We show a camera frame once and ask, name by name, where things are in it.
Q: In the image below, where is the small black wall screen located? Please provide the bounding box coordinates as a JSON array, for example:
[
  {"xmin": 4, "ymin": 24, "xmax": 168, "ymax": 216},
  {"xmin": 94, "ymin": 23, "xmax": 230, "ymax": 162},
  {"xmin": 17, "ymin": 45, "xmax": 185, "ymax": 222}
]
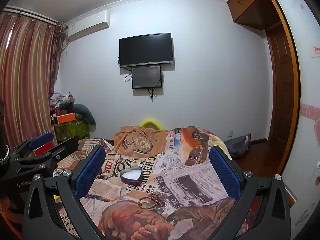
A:
[{"xmin": 132, "ymin": 65, "xmax": 163, "ymax": 90}]

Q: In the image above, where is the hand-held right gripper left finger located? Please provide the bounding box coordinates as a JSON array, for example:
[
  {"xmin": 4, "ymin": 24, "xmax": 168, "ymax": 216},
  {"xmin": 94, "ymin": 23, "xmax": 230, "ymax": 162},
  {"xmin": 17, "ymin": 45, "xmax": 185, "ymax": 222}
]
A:
[{"xmin": 22, "ymin": 145, "xmax": 107, "ymax": 240}]

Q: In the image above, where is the yellow ring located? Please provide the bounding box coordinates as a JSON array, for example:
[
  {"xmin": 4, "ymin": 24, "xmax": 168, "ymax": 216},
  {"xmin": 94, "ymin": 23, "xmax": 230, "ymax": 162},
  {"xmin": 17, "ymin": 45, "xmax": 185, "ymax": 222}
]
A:
[{"xmin": 139, "ymin": 120, "xmax": 162, "ymax": 130}]

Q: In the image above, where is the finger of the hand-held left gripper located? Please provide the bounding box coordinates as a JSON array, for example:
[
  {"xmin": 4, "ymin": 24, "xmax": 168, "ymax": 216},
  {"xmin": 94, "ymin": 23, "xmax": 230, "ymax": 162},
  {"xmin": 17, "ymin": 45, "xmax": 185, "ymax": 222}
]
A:
[
  {"xmin": 11, "ymin": 131, "xmax": 55, "ymax": 157},
  {"xmin": 15, "ymin": 137, "xmax": 79, "ymax": 178}
]

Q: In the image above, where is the grey cushion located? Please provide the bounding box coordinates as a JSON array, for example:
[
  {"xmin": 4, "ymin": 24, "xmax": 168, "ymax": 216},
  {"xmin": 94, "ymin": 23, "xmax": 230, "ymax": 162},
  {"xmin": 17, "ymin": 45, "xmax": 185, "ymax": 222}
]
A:
[{"xmin": 71, "ymin": 103, "xmax": 97, "ymax": 125}]

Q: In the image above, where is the red box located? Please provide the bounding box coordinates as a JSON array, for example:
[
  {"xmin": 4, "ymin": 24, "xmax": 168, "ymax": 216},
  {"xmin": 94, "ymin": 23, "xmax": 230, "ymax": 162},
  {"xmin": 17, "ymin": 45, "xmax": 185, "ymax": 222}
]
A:
[{"xmin": 34, "ymin": 144, "xmax": 57, "ymax": 157}]

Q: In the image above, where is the curtain rod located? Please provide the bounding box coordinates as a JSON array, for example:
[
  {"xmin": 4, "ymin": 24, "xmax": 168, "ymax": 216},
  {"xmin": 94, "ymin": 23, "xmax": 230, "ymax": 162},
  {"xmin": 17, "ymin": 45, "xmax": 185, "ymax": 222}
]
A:
[{"xmin": 2, "ymin": 6, "xmax": 67, "ymax": 28}]

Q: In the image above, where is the orange box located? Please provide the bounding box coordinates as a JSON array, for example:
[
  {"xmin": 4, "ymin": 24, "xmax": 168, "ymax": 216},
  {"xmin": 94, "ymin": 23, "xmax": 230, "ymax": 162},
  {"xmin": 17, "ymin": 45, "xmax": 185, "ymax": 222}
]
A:
[{"xmin": 55, "ymin": 113, "xmax": 77, "ymax": 124}]

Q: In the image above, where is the wooden door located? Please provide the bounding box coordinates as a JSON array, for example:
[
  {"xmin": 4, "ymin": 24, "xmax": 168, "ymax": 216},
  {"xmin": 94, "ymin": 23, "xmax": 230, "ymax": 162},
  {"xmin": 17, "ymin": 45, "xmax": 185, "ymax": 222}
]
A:
[{"xmin": 265, "ymin": 21, "xmax": 294, "ymax": 160}]

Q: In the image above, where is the gold bracelet with red cord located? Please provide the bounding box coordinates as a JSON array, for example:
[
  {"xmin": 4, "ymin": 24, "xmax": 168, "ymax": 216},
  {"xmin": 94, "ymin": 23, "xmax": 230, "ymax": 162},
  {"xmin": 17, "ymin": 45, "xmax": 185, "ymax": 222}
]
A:
[{"xmin": 138, "ymin": 196, "xmax": 157, "ymax": 209}]

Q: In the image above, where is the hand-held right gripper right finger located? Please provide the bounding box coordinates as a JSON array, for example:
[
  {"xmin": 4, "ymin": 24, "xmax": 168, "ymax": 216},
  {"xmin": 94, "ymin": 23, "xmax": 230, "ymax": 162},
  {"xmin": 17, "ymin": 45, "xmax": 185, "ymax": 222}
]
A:
[{"xmin": 209, "ymin": 145, "xmax": 292, "ymax": 240}]

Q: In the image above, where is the dark bag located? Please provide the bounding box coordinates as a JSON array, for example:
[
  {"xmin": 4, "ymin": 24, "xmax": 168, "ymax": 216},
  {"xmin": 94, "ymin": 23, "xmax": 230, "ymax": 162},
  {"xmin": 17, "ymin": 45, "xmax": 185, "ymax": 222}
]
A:
[{"xmin": 224, "ymin": 134, "xmax": 252, "ymax": 159}]

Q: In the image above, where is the black wall television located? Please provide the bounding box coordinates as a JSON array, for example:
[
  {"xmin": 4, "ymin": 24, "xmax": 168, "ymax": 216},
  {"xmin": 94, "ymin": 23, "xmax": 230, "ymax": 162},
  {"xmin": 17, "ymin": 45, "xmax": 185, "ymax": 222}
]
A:
[{"xmin": 119, "ymin": 32, "xmax": 174, "ymax": 68}]

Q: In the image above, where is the pile of clothes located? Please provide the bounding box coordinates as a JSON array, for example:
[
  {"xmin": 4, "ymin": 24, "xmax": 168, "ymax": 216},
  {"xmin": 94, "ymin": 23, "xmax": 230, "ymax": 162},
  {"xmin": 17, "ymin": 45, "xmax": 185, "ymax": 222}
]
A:
[{"xmin": 49, "ymin": 92, "xmax": 75, "ymax": 117}]

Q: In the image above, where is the striped curtain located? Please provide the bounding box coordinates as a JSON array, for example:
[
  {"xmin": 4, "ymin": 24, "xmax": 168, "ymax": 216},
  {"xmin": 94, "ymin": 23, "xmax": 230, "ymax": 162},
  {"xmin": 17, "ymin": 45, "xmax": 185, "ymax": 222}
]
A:
[{"xmin": 0, "ymin": 12, "xmax": 67, "ymax": 150}]

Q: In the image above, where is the green patterned storage box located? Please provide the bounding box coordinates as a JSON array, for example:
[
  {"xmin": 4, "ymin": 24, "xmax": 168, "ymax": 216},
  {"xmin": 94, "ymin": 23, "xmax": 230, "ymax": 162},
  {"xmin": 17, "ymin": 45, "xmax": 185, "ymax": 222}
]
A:
[{"xmin": 54, "ymin": 120, "xmax": 90, "ymax": 140}]

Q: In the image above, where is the wooden overhead cabinet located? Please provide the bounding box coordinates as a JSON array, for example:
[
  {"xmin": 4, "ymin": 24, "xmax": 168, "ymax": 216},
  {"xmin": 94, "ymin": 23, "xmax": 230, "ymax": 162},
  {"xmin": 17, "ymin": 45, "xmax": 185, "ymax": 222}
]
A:
[{"xmin": 226, "ymin": 0, "xmax": 285, "ymax": 30}]

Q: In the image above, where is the white air conditioner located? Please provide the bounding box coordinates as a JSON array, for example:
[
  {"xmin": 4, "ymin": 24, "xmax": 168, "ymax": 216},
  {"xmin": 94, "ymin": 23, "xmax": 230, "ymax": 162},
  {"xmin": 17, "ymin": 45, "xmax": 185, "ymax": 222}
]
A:
[{"xmin": 66, "ymin": 10, "xmax": 110, "ymax": 42}]

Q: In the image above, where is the purple heart-shaped tin box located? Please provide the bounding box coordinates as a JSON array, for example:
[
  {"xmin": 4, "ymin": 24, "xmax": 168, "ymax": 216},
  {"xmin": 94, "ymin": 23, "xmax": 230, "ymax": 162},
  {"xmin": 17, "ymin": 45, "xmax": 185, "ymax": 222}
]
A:
[{"xmin": 120, "ymin": 165, "xmax": 143, "ymax": 184}]

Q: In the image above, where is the printed blanket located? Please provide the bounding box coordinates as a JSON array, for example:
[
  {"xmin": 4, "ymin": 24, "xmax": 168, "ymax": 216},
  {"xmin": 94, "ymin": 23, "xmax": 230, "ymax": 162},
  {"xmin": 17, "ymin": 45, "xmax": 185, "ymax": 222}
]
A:
[{"xmin": 56, "ymin": 126, "xmax": 253, "ymax": 240}]

